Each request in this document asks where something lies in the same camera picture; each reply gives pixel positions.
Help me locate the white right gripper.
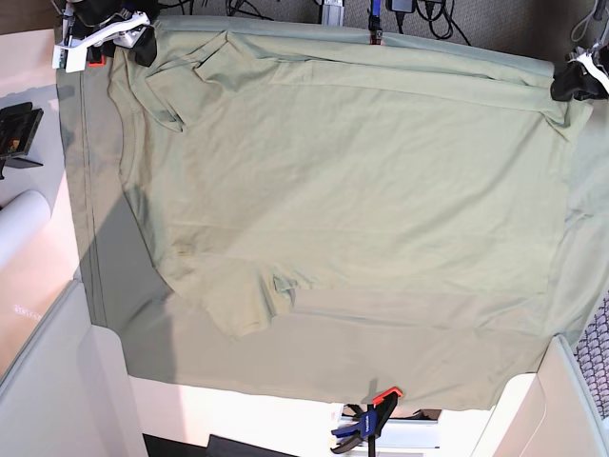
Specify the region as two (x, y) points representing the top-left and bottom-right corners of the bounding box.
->
(70, 11), (157, 67)

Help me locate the blue black bar clamp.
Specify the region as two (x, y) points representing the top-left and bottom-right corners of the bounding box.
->
(330, 387), (403, 457)

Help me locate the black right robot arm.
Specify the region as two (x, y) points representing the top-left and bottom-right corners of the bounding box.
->
(52, 0), (161, 73)

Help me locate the olive green T-shirt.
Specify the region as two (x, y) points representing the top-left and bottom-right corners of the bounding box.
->
(108, 31), (591, 337)

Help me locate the black floor cable bundle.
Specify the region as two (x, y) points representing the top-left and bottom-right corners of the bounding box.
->
(156, 0), (472, 47)

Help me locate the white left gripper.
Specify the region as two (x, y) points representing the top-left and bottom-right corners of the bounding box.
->
(550, 47), (609, 102)

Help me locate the orange corner clamp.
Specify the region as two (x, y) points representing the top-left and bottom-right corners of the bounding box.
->
(87, 47), (106, 68)

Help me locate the aluminium table leg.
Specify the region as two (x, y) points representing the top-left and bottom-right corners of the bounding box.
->
(318, 0), (344, 27)

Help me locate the orange top clamp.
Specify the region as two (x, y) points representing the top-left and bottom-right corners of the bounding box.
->
(370, 28), (383, 46)

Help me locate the patterned grey mat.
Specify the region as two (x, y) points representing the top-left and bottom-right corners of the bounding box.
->
(575, 296), (608, 417)

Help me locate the white paper roll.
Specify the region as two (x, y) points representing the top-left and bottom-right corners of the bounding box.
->
(0, 189), (51, 268)

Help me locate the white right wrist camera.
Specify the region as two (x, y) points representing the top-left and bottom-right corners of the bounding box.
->
(51, 44), (88, 73)

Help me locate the green table cloth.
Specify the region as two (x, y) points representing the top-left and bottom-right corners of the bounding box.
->
(55, 13), (609, 413)

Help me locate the black tablet on stand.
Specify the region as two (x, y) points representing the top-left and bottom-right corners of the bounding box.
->
(0, 102), (44, 180)

